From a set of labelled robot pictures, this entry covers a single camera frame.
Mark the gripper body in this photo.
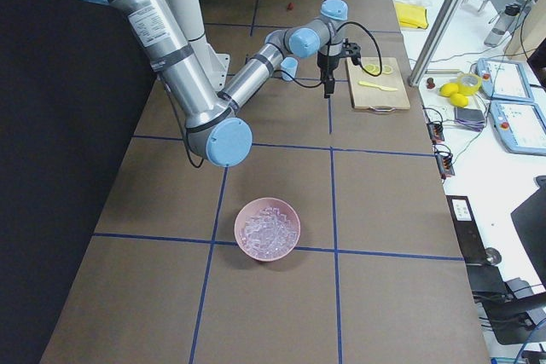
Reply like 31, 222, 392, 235
317, 52, 340, 82

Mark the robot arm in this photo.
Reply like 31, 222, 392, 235
83, 0, 348, 167

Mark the light blue cup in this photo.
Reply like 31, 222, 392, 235
280, 56, 299, 82

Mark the pink bowl with ice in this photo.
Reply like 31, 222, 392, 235
234, 197, 301, 263

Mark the lemon slice four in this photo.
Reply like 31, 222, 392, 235
363, 64, 379, 74

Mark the yellow plastic knife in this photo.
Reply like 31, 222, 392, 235
358, 81, 398, 92

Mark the wooden cutting board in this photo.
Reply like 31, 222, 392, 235
346, 57, 410, 113

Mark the yellow cloth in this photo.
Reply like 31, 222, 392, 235
394, 2, 429, 30

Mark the yellow lemon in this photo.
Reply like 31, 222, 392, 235
449, 93, 469, 108
439, 83, 459, 97

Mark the yellow tape roll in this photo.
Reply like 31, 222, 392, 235
456, 73, 482, 96

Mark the dark purple wallet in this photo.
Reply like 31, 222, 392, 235
454, 107, 486, 131

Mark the upper teach pendant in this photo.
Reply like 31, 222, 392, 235
475, 58, 534, 102

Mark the teach pendant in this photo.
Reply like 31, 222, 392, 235
475, 58, 534, 102
490, 101, 545, 156

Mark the white pillar with base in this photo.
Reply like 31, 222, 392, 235
167, 0, 230, 91

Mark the lower teach pendant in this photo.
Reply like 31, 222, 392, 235
490, 101, 545, 156

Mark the black monitor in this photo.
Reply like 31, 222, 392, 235
511, 188, 546, 285

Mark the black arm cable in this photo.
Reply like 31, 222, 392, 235
166, 20, 383, 169

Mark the aluminium frame post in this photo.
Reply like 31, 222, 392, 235
408, 0, 462, 87

